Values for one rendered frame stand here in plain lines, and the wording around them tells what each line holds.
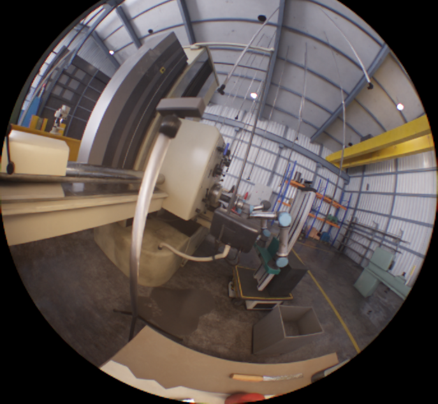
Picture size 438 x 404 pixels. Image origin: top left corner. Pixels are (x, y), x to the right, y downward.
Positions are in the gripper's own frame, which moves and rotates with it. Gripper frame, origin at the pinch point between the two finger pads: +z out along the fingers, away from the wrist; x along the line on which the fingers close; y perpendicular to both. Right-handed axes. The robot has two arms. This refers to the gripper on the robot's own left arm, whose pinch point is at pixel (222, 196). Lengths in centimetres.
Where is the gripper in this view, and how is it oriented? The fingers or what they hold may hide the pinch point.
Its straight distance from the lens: 122.0
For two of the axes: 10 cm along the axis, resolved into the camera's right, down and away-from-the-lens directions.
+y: -1.7, -0.1, -9.8
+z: -9.1, -3.7, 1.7
